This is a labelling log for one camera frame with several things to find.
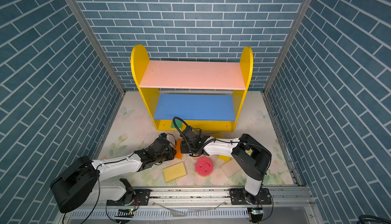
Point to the small yellow sponge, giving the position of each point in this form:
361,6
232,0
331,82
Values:
224,158

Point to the yellow flat sponge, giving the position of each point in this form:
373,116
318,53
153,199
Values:
174,172

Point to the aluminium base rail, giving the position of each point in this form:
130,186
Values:
180,197

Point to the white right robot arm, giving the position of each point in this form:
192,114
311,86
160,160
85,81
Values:
253,158

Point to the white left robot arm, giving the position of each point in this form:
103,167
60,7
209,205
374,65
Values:
74,185

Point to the aluminium corner post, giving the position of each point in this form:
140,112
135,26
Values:
287,44
76,11

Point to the yellow pink blue wooden shelf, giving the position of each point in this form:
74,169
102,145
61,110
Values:
208,95

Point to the pink round scrubber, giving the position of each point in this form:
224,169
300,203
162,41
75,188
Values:
204,167

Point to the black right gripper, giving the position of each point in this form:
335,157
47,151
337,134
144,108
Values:
183,149

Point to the aluminium left corner post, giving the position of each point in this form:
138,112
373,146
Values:
76,11

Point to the white perforated cable tray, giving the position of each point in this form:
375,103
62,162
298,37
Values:
165,214

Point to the beige sponge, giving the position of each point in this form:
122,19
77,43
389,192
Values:
231,168

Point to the orange sponge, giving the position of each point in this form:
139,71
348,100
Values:
178,154

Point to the green sponge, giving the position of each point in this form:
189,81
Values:
176,124

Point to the aluminium right corner post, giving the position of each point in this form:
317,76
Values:
287,44

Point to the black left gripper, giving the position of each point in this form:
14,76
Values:
171,152

